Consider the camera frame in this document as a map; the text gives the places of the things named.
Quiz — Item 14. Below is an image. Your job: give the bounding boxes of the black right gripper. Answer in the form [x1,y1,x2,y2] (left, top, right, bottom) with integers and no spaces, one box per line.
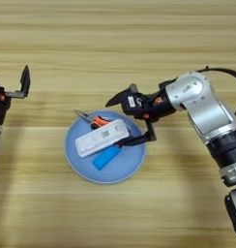
[104,86,178,148]

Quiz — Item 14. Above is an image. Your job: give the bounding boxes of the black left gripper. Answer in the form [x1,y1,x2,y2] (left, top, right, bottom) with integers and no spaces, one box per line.
[0,65,31,128]

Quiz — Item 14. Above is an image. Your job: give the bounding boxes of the orange black handled pliers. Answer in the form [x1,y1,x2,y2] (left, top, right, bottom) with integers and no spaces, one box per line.
[74,108,111,130]

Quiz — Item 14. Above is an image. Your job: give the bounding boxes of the white rectangular plastic case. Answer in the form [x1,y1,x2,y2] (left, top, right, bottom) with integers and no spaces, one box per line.
[74,118,131,159]

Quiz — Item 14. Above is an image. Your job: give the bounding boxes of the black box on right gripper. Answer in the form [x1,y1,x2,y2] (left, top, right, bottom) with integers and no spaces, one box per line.
[122,92,146,116]

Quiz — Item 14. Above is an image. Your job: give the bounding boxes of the blue rectangular block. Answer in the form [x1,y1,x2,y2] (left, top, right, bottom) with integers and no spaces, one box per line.
[91,146,123,171]

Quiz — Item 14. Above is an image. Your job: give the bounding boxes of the light blue round plate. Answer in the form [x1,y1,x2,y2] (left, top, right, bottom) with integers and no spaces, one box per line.
[64,110,147,185]

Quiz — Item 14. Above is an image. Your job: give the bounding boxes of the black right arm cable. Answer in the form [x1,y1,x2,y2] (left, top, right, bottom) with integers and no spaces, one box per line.
[195,66,236,118]

